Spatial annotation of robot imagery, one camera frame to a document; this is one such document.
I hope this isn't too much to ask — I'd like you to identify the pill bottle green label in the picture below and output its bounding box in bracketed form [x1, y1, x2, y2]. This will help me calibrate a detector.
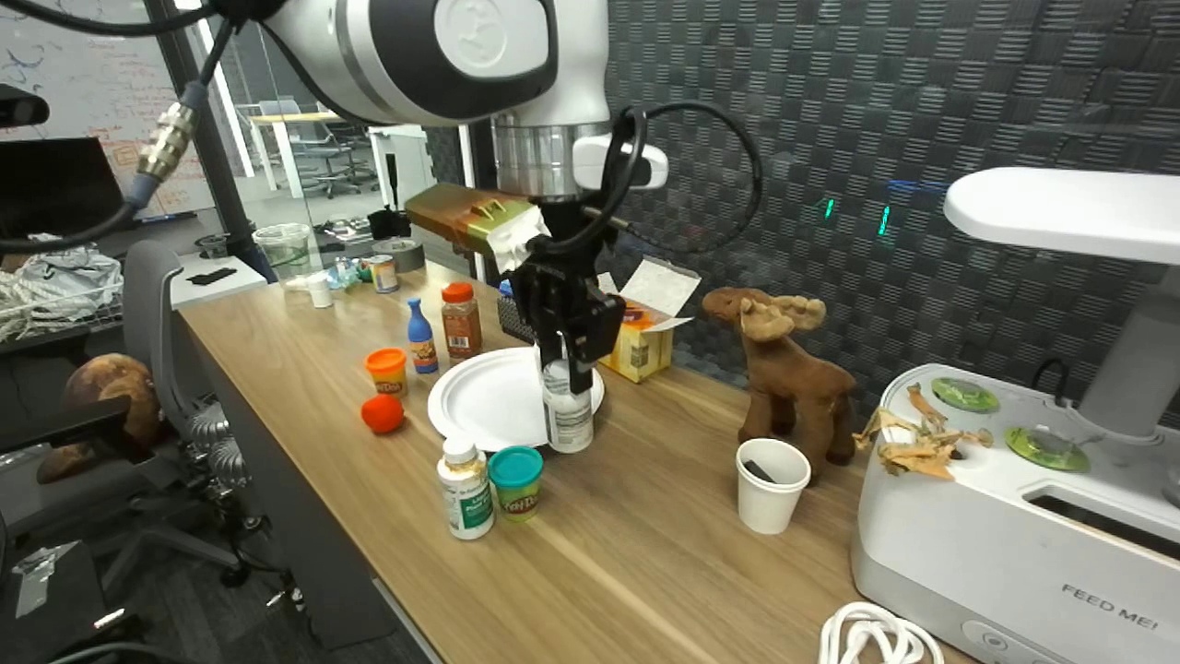
[435, 434, 496, 541]

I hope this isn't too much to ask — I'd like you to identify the small tub teal lid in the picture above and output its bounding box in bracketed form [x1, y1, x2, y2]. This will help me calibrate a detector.
[487, 444, 549, 516]

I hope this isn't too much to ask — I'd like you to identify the yellow tub orange lid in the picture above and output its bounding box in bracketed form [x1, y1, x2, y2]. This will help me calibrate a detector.
[362, 344, 410, 399]

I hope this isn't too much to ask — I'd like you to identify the white coiled table cable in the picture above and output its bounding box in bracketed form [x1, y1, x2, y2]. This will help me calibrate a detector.
[815, 597, 951, 664]

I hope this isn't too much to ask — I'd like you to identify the dried brown plant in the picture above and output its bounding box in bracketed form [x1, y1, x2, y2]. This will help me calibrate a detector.
[854, 381, 994, 484]

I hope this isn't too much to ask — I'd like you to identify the blue bottle orange label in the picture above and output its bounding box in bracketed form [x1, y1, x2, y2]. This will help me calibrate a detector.
[402, 296, 441, 381]

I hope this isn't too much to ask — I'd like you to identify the black slanted stand post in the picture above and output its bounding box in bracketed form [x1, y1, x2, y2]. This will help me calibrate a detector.
[145, 0, 283, 284]

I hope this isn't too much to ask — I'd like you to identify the spice jar orange lid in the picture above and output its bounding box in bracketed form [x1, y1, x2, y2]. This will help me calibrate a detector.
[439, 280, 487, 365]

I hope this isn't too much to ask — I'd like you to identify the brown moose plush toy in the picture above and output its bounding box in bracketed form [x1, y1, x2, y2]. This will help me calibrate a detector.
[696, 284, 864, 469]

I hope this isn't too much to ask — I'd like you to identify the brown round plush toy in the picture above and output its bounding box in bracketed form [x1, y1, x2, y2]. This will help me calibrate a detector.
[33, 351, 167, 487]

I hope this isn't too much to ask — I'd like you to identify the white smart garden appliance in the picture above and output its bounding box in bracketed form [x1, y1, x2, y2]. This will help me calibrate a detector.
[849, 163, 1180, 664]

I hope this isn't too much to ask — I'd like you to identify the white foam cup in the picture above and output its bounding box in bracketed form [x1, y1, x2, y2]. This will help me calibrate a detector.
[734, 434, 815, 540]

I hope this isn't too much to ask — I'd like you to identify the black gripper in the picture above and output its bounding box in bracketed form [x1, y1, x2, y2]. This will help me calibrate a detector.
[514, 224, 628, 399]

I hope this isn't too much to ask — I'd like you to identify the grey white cloth heap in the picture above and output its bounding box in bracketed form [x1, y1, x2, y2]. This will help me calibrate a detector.
[0, 238, 130, 348]

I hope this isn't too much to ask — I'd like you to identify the orange plush ball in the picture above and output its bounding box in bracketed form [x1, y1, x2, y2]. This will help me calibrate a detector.
[359, 390, 410, 439]

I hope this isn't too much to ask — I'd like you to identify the white paper plate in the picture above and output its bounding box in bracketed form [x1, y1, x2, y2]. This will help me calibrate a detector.
[424, 344, 610, 456]

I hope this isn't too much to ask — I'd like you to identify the small labelled tin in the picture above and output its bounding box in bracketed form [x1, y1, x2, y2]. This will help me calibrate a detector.
[354, 252, 407, 296]

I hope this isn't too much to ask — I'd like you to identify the open yellow cardboard box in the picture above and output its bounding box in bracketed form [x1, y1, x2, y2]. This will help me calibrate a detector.
[598, 254, 703, 387]

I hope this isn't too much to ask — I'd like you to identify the grey cable metal connector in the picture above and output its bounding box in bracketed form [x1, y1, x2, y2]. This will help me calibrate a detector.
[0, 0, 236, 254]

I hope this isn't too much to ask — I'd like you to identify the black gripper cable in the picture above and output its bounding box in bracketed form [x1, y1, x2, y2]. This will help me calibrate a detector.
[539, 99, 768, 265]

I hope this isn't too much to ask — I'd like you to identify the pill bottle dark blue label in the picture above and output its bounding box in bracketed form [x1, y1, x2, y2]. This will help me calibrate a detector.
[539, 359, 601, 456]

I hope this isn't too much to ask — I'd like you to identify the black office chair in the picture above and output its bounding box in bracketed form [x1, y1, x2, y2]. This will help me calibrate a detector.
[0, 233, 317, 656]

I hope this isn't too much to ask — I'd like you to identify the green plant pod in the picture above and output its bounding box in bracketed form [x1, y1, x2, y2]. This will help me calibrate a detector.
[930, 374, 1008, 418]
[1002, 420, 1096, 474]

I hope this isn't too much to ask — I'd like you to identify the clear glass jar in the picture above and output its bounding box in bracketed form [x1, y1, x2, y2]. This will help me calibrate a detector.
[249, 194, 326, 284]

